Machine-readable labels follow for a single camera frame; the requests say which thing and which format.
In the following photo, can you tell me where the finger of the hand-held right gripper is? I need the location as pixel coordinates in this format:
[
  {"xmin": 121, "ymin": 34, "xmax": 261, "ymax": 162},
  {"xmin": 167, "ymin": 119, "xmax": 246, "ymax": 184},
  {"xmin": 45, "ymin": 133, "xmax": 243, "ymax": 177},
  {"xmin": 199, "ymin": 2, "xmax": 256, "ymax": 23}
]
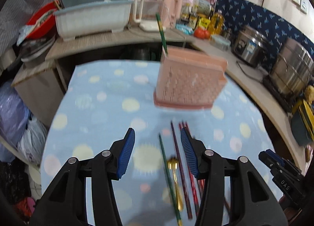
[{"xmin": 259, "ymin": 150, "xmax": 286, "ymax": 171}]

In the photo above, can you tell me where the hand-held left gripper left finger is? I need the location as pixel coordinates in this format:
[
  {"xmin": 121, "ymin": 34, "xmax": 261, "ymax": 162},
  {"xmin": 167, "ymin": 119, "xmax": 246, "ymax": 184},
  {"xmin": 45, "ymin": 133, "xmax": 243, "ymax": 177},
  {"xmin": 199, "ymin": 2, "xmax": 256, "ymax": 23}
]
[{"xmin": 28, "ymin": 128, "xmax": 136, "ymax": 226}]

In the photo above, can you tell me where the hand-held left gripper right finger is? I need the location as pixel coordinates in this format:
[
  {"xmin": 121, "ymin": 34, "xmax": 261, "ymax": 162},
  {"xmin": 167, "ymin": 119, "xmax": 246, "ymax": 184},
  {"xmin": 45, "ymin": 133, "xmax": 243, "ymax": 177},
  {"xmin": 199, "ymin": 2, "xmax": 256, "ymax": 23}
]
[{"xmin": 180, "ymin": 128, "xmax": 288, "ymax": 226}]

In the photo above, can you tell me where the gold spoon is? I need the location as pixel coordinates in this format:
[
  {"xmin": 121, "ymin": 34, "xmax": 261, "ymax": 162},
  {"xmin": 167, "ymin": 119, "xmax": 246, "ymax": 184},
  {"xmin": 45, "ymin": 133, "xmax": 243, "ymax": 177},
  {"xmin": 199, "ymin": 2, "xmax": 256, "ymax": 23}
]
[{"xmin": 167, "ymin": 157, "xmax": 184, "ymax": 212}]

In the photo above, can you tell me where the green chopstick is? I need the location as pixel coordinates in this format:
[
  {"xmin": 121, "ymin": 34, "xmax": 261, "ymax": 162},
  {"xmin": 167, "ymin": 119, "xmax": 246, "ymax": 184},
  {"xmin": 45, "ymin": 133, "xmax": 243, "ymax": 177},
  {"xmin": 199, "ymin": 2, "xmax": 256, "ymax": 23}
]
[
  {"xmin": 155, "ymin": 13, "xmax": 169, "ymax": 56},
  {"xmin": 158, "ymin": 133, "xmax": 183, "ymax": 226}
]

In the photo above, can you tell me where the pink utensil holder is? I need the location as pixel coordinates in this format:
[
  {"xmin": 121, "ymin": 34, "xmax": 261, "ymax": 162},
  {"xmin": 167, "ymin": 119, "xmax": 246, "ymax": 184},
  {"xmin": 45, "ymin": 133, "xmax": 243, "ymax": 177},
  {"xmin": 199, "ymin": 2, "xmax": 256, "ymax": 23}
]
[{"xmin": 153, "ymin": 46, "xmax": 228, "ymax": 110}]

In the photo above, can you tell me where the dark teal cloth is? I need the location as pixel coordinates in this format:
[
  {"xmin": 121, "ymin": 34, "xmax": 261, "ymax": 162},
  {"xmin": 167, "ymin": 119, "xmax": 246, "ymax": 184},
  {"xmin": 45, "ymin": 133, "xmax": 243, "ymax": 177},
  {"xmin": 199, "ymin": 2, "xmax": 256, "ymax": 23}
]
[{"xmin": 292, "ymin": 112, "xmax": 314, "ymax": 146}]

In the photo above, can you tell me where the blue polka dot tablecloth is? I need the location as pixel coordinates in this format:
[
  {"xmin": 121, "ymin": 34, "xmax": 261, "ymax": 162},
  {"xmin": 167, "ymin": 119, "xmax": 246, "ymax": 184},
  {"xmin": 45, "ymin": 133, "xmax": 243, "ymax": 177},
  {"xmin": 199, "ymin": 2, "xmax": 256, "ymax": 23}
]
[{"xmin": 40, "ymin": 59, "xmax": 285, "ymax": 226}]

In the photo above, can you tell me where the black induction cooker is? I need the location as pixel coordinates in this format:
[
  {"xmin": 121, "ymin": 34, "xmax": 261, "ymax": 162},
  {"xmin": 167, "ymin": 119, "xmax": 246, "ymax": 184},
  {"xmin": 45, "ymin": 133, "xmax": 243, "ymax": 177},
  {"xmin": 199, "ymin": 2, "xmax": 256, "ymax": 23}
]
[{"xmin": 262, "ymin": 75, "xmax": 297, "ymax": 112}]

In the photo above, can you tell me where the white plastic bag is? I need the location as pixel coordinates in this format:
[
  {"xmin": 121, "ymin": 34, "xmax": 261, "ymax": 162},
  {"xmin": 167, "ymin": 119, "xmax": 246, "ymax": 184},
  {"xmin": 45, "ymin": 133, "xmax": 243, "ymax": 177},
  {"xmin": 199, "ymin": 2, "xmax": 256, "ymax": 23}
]
[{"xmin": 17, "ymin": 116, "xmax": 48, "ymax": 165}]

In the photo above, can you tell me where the steel steamer pot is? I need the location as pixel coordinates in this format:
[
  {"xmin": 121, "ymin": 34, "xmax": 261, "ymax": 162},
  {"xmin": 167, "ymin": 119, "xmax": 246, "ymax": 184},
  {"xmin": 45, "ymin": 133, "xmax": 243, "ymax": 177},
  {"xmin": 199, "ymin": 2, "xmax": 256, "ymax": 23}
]
[{"xmin": 268, "ymin": 37, "xmax": 314, "ymax": 101}]

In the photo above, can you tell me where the glass food container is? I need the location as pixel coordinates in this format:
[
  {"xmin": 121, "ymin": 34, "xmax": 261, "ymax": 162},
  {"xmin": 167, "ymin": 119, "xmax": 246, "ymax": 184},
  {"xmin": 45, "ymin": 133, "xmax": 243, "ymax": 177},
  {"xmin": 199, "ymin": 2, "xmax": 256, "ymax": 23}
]
[{"xmin": 210, "ymin": 34, "xmax": 231, "ymax": 51}]

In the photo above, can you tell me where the steel rice cooker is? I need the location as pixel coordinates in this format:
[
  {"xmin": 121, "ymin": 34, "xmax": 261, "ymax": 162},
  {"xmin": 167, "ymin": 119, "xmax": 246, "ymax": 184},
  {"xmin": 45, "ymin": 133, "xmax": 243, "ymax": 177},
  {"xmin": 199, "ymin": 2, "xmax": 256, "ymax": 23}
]
[{"xmin": 232, "ymin": 25, "xmax": 269, "ymax": 68}]

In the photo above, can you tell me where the wooden cabinet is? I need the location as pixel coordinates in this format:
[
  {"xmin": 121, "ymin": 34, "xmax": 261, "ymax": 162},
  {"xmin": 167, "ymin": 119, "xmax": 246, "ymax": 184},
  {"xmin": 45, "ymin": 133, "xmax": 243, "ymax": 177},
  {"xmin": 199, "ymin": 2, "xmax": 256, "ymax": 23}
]
[{"xmin": 11, "ymin": 29, "xmax": 194, "ymax": 128}]

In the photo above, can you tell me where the purple plastic bag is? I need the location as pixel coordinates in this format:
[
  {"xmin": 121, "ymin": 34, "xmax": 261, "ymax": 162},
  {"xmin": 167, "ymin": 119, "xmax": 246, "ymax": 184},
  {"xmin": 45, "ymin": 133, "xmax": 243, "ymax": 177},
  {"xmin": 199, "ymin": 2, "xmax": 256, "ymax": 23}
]
[{"xmin": 0, "ymin": 81, "xmax": 31, "ymax": 163}]

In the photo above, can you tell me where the red tomato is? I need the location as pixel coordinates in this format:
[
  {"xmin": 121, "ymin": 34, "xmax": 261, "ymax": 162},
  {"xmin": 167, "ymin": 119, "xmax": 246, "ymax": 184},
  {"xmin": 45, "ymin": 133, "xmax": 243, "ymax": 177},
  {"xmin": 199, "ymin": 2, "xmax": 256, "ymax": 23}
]
[{"xmin": 194, "ymin": 27, "xmax": 211, "ymax": 39}]

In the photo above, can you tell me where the wet wipes pack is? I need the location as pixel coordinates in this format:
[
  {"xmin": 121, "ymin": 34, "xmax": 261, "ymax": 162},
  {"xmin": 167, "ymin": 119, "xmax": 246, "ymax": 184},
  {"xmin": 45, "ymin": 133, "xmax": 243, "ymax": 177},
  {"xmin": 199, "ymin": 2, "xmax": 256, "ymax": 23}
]
[{"xmin": 175, "ymin": 23, "xmax": 193, "ymax": 35}]

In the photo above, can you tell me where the small steel pot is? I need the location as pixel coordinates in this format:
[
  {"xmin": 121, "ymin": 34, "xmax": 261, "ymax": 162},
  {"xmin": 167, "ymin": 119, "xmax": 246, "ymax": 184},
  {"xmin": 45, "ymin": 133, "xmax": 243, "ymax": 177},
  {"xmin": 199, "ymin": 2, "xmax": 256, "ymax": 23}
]
[{"xmin": 222, "ymin": 29, "xmax": 233, "ymax": 43}]

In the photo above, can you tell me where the yellow seasoning packet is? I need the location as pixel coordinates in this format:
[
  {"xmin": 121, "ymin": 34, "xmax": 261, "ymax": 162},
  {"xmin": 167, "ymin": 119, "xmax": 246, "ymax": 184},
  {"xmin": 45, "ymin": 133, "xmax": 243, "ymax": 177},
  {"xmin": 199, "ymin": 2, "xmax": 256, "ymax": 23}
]
[{"xmin": 198, "ymin": 16, "xmax": 211, "ymax": 30}]

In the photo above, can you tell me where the cooking oil bottle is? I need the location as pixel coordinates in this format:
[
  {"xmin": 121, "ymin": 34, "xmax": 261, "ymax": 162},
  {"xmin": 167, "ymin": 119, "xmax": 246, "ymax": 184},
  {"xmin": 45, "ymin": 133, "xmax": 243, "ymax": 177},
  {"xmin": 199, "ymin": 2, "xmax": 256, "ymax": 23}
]
[{"xmin": 208, "ymin": 10, "xmax": 225, "ymax": 36}]

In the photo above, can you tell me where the dark frying pan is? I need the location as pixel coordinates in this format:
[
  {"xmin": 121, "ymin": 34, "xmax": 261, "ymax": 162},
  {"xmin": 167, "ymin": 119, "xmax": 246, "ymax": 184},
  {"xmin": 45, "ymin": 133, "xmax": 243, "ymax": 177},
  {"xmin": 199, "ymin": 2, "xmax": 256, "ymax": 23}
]
[{"xmin": 21, "ymin": 36, "xmax": 56, "ymax": 62}]

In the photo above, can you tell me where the dish drainer box with lid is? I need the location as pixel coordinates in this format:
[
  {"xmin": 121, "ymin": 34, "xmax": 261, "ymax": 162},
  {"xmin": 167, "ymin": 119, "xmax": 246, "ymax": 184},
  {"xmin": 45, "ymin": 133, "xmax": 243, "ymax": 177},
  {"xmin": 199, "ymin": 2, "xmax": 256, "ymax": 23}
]
[{"xmin": 53, "ymin": 0, "xmax": 133, "ymax": 43}]

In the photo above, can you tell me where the dark sauce bottle yellow cap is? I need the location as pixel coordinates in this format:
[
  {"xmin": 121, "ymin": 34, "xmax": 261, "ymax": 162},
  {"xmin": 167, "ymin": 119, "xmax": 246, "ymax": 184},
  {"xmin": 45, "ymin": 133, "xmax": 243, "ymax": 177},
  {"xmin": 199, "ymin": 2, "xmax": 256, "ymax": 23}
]
[{"xmin": 182, "ymin": 4, "xmax": 192, "ymax": 21}]

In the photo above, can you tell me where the white glass kettle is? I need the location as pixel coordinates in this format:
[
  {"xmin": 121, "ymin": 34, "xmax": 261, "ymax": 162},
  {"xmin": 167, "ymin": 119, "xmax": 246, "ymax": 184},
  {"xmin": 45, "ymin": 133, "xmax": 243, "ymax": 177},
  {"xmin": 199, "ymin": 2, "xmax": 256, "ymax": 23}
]
[{"xmin": 134, "ymin": 0, "xmax": 167, "ymax": 33}]

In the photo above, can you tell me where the dark blue printed cloth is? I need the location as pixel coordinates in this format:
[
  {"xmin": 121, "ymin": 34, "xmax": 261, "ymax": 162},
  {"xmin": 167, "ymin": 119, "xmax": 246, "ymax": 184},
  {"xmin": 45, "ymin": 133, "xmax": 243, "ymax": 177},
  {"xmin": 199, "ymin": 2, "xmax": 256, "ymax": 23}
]
[{"xmin": 215, "ymin": 0, "xmax": 314, "ymax": 55}]

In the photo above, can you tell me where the pink electric kettle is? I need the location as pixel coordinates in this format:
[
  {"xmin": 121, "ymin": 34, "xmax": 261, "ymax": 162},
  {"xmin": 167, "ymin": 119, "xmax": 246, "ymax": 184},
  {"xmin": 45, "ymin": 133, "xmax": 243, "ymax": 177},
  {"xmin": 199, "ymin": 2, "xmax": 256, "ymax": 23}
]
[{"xmin": 161, "ymin": 0, "xmax": 183, "ymax": 29}]

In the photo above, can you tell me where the white carton box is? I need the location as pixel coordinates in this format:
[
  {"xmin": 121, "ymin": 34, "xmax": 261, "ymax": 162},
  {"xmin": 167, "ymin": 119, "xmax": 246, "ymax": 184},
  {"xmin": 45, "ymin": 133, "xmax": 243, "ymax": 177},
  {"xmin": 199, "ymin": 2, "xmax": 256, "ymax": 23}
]
[{"xmin": 193, "ymin": 0, "xmax": 211, "ymax": 14}]

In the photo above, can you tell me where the red plastic basin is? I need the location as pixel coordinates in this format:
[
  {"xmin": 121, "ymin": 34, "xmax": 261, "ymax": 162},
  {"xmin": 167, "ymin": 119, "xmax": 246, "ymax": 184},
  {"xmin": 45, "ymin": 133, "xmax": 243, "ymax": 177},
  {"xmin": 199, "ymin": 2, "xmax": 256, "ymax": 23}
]
[{"xmin": 25, "ymin": 2, "xmax": 59, "ymax": 40}]

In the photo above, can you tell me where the black power cord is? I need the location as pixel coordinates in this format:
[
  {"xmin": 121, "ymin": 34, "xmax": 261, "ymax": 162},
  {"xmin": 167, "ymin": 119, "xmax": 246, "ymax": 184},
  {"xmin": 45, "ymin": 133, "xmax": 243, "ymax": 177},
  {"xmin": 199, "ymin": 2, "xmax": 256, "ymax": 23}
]
[{"xmin": 236, "ymin": 61, "xmax": 264, "ymax": 81}]

